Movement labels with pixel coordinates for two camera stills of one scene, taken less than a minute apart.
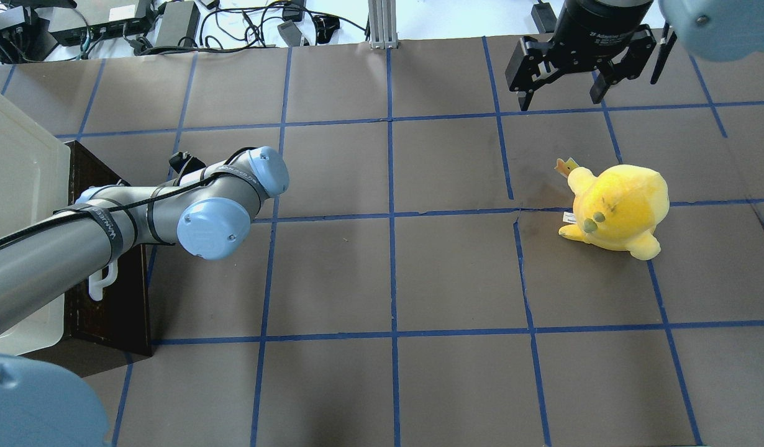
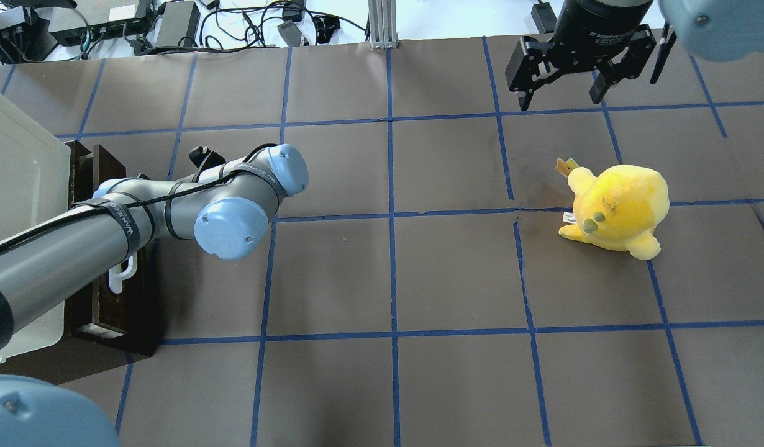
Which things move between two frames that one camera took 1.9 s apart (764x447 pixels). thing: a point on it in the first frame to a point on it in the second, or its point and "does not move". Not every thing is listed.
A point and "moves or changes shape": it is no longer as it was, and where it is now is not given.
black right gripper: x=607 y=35 does not move
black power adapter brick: x=179 y=25 does not move
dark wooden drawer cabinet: x=107 y=320 moves or changes shape
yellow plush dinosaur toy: x=618 y=209 does not move
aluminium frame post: x=382 y=24 does not move
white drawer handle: x=97 y=284 to x=116 y=275
